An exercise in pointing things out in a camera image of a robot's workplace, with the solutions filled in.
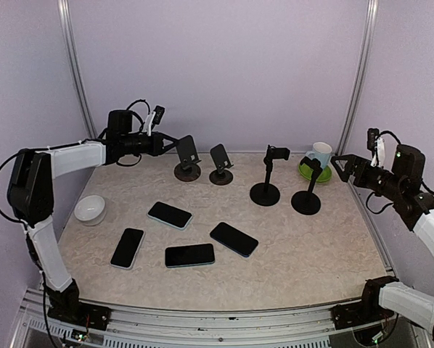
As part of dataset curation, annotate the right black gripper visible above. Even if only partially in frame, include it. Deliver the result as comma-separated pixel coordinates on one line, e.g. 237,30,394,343
331,154,406,201

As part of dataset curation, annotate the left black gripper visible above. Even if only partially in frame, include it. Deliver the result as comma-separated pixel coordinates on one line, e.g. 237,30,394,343
121,130,179,156

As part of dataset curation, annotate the folding phone stand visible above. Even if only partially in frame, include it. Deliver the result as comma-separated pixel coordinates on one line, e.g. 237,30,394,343
209,144,233,186
173,135,201,182

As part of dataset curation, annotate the phone with dark-blue case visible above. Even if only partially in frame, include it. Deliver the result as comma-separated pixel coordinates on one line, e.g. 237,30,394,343
210,222,259,257

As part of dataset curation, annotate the phone with lilac case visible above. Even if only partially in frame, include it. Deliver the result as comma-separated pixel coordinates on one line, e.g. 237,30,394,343
110,228,144,270

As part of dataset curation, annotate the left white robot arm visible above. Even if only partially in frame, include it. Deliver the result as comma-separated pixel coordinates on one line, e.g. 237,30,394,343
7,106,178,323

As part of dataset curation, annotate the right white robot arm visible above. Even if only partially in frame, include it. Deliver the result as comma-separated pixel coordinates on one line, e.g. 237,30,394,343
331,144,434,342

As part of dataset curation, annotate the black clamp stand right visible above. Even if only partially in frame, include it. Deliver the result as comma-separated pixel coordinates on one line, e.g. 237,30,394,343
291,156,323,215

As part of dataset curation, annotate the phone with light-blue case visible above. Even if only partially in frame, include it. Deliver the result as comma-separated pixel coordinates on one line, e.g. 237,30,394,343
147,202,192,230

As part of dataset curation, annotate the black clamp phone stand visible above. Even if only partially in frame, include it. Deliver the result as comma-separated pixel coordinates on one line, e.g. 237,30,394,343
250,145,290,207

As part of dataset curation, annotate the phone with teal case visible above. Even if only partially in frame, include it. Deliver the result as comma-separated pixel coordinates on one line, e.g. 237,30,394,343
165,244,215,268

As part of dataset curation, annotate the white blue mug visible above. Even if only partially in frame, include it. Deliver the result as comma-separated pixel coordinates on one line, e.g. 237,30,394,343
306,141,332,169

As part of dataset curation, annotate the green saucer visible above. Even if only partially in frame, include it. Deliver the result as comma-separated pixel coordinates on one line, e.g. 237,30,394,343
298,164,332,183

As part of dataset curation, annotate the white bowl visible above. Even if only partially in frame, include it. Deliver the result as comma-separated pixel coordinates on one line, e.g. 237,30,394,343
74,195,106,226

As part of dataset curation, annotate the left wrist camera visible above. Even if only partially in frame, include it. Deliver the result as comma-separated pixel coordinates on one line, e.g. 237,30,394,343
144,105,165,136

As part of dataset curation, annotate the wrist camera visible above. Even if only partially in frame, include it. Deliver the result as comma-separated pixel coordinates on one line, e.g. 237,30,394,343
367,128,385,167
144,105,165,136

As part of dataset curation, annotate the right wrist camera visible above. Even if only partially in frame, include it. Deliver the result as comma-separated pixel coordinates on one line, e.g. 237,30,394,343
367,128,385,167

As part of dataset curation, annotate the right aluminium frame post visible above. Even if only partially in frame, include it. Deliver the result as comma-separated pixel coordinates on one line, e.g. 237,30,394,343
335,0,380,155

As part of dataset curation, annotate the aluminium frame post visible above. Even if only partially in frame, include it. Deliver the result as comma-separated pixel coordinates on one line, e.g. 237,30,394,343
335,0,380,155
57,0,97,137

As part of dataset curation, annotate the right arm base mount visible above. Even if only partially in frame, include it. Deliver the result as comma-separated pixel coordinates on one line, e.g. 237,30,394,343
331,302,384,330

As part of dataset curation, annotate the front aluminium rail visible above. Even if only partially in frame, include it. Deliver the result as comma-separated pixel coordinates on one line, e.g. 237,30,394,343
9,286,432,348

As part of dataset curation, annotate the left aluminium frame post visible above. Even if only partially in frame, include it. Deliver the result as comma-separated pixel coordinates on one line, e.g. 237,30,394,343
57,0,97,137

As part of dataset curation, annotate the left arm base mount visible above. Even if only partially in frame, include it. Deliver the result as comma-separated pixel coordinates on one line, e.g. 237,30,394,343
48,302,111,331

